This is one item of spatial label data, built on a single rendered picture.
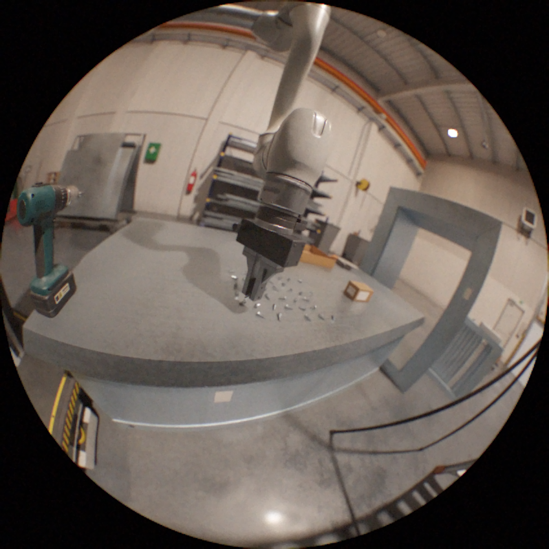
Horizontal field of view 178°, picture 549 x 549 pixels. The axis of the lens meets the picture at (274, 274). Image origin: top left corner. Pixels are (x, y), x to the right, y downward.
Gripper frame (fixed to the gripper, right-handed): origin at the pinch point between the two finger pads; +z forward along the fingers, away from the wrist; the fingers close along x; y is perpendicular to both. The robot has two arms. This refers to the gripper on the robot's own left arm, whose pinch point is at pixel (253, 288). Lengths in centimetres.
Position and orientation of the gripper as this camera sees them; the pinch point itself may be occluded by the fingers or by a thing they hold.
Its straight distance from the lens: 37.7
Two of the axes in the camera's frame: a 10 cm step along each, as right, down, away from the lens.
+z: -3.1, 8.8, 3.6
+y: -5.9, 1.2, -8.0
